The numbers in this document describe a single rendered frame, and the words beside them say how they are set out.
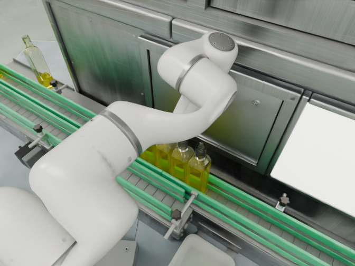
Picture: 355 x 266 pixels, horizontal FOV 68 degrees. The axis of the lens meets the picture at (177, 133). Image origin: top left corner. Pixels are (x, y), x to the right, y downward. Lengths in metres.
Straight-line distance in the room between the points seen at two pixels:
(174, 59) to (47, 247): 0.33
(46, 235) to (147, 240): 0.64
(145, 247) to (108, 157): 0.70
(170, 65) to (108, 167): 0.20
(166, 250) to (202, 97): 0.68
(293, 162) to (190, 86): 0.46
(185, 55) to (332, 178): 0.54
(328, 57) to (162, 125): 0.39
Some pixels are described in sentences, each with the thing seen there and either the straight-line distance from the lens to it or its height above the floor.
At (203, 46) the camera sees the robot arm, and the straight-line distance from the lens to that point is 0.48.
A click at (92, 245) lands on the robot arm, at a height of 1.39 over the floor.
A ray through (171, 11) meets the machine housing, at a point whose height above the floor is 1.40.
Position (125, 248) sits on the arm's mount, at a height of 0.82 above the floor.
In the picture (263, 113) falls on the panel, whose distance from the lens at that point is 0.72.
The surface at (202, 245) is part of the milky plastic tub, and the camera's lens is 0.94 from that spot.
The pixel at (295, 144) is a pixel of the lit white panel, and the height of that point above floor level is 1.17.
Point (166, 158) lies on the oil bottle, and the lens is 0.82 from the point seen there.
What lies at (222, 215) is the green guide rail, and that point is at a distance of 0.88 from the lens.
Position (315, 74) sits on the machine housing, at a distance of 0.63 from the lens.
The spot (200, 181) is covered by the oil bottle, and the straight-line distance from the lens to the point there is 0.81.
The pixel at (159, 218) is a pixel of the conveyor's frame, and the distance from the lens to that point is 0.90.
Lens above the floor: 1.71
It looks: 49 degrees down
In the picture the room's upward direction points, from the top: straight up
